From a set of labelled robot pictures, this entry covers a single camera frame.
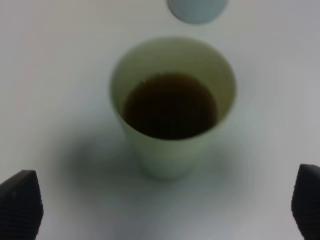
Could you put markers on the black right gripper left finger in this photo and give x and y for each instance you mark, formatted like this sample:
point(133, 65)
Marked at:
point(21, 206)

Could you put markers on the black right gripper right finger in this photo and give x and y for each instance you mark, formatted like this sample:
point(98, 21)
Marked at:
point(305, 203)

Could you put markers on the pale green plastic cup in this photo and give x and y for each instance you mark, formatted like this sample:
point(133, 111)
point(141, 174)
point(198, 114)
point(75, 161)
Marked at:
point(171, 95)

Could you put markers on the teal plastic cup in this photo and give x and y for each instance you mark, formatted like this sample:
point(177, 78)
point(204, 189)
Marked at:
point(197, 12)

